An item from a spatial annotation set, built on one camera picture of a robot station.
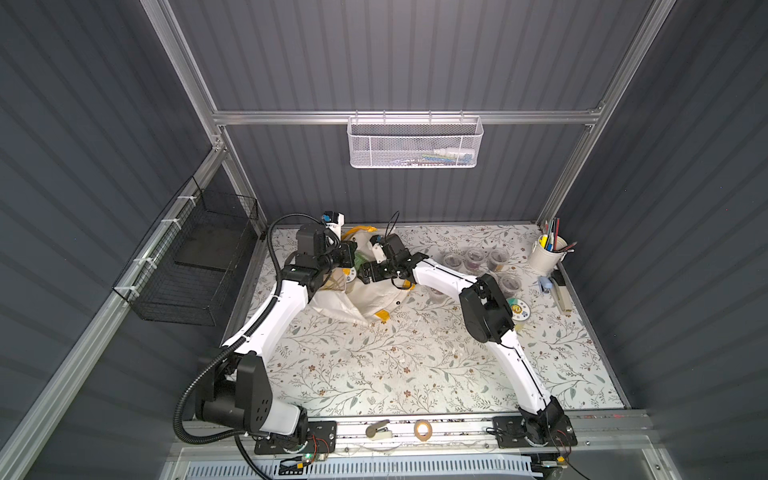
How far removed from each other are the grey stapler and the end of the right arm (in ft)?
1.69

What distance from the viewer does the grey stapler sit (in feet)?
3.15

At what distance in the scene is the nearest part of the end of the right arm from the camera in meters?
0.79

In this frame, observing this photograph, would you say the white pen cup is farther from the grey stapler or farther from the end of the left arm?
the end of the left arm

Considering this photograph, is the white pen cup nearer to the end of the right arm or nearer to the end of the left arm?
the end of the right arm

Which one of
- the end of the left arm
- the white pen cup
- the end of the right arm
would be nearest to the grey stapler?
the white pen cup
